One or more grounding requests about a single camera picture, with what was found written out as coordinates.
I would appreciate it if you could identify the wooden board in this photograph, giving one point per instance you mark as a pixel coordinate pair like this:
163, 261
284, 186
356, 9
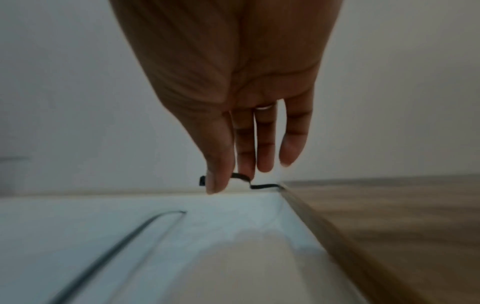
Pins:
393, 237

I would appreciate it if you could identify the white low table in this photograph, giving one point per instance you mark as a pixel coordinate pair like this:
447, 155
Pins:
75, 222

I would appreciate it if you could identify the person's right hand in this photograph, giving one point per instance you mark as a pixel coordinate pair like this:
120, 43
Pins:
225, 59

